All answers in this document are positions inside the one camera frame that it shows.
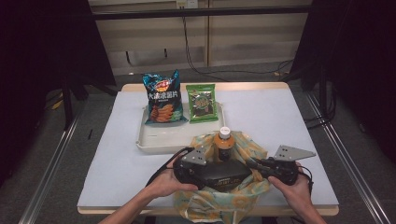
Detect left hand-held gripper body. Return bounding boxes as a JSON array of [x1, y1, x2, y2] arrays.
[[172, 146, 213, 191]]

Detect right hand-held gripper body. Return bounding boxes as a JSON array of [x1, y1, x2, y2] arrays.
[[261, 145, 318, 187]]

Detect black box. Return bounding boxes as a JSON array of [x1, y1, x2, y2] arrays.
[[199, 159, 254, 192]]

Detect orange print cloth bag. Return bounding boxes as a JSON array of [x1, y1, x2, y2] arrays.
[[173, 130, 271, 224]]

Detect white plastic tray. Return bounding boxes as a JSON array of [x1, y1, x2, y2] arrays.
[[135, 102, 226, 155]]

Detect green snack packet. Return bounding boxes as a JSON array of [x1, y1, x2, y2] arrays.
[[185, 83, 219, 124]]

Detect blue chip bag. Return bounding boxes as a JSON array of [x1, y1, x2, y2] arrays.
[[142, 69, 190, 126]]

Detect person's right hand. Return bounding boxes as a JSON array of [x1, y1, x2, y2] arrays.
[[267, 161, 314, 216]]

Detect person's left hand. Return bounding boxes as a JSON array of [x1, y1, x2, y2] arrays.
[[146, 157, 200, 199]]

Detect orange juice bottle white cap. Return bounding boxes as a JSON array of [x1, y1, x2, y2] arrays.
[[213, 126, 236, 163]]

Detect white table sheet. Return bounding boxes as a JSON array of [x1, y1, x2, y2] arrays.
[[77, 89, 340, 209]]

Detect black metal stand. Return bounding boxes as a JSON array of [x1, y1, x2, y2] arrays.
[[60, 74, 120, 131], [303, 62, 339, 130]]

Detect black curtain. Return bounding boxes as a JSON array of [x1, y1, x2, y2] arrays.
[[0, 0, 117, 188], [289, 0, 396, 162]]

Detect black horizontal bar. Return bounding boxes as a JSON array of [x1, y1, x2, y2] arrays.
[[92, 5, 312, 21]]

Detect left hand-held gripper cable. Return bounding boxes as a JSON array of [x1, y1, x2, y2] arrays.
[[145, 147, 196, 188]]

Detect hand-held gripper cable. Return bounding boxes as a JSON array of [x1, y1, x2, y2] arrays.
[[145, 147, 196, 188], [297, 164, 315, 198]]

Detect right hand-held gripper cable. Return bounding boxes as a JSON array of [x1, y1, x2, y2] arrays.
[[297, 164, 315, 198]]

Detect metal floor rail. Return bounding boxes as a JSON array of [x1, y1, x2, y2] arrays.
[[304, 91, 391, 224], [18, 102, 87, 224]]

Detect long black wall cable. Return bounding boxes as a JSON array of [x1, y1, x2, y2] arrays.
[[181, 17, 295, 82]]

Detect short black wall cable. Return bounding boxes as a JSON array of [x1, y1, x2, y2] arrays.
[[125, 50, 138, 67]]

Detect white wall socket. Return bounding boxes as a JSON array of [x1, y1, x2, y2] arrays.
[[176, 0, 199, 9]]

